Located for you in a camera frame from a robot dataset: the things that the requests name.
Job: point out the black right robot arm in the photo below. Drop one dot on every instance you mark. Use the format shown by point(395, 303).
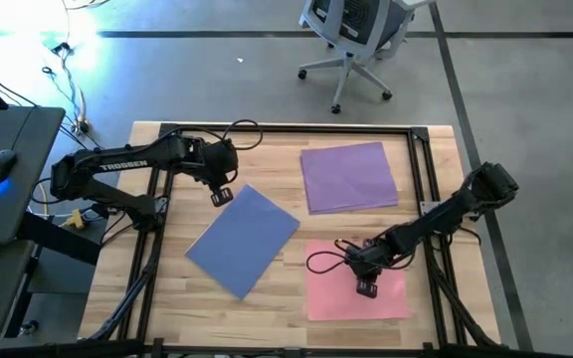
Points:
point(445, 211)

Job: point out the black caster wheel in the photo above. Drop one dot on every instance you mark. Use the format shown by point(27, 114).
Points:
point(29, 328)

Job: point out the black desk support beam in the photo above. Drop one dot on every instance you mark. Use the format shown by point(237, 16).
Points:
point(57, 238)

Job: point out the white mesh office chair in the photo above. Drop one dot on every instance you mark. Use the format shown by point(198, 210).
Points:
point(353, 25)

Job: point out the black desk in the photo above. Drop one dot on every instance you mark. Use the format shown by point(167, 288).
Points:
point(23, 214)

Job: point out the yellow plug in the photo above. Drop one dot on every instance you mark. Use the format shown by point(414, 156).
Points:
point(74, 220)

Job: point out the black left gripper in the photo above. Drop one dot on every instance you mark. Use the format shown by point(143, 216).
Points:
point(219, 164)

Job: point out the silver mounting plate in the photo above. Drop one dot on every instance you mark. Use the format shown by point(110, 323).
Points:
point(428, 206)

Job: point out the black power adapter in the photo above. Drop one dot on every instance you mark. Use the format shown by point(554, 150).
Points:
point(62, 48)

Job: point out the blue paper sheet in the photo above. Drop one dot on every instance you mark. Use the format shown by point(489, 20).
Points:
point(242, 241)

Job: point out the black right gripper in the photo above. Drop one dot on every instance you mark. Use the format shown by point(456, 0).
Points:
point(366, 258)

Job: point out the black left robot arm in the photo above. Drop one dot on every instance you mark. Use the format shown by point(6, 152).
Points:
point(117, 165)

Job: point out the pink paper sheet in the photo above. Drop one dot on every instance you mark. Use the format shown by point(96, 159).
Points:
point(331, 298)

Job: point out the black floor plug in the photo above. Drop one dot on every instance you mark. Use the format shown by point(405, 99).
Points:
point(83, 126)

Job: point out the black aluminium table frame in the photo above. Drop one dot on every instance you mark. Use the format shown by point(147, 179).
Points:
point(291, 128)

